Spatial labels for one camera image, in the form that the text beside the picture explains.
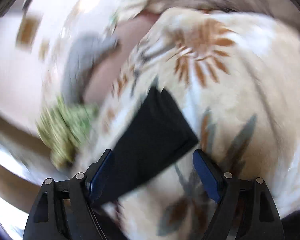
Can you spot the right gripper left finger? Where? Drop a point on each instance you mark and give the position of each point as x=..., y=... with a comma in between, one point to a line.
x=62, y=210

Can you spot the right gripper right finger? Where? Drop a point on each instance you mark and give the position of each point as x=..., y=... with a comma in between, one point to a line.
x=245, y=205

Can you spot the black pants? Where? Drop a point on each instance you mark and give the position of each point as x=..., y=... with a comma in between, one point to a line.
x=155, y=139

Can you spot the green patterned quilt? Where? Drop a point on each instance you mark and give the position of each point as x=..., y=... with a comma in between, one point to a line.
x=64, y=129

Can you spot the leaf print fleece blanket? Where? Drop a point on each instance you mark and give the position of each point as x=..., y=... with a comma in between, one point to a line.
x=235, y=77

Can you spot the grey quilted blanket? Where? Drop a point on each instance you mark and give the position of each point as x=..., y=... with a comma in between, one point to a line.
x=86, y=51

